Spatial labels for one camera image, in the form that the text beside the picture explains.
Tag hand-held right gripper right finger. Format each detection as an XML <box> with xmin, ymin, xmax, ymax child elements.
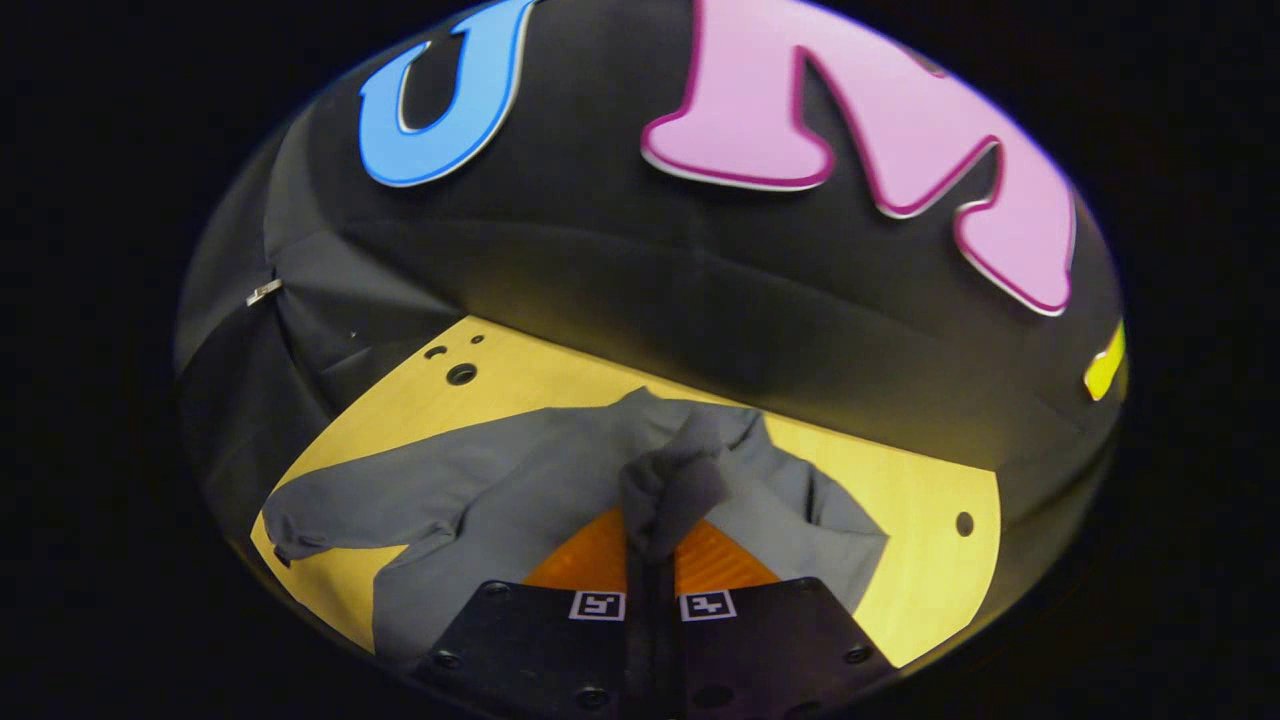
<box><xmin>652</xmin><ymin>515</ymin><xmax>897</xmax><ymax>720</ymax></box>

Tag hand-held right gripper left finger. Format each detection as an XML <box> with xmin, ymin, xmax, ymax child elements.
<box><xmin>413</xmin><ymin>505</ymin><xmax>653</xmax><ymax>720</ymax></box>

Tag grey polo shirt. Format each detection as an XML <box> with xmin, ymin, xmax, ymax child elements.
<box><xmin>262</xmin><ymin>387</ymin><xmax>889</xmax><ymax>666</ymax></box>

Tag black backdrop cloth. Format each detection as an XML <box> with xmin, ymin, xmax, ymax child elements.
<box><xmin>175</xmin><ymin>0</ymin><xmax>1131</xmax><ymax>601</ymax></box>

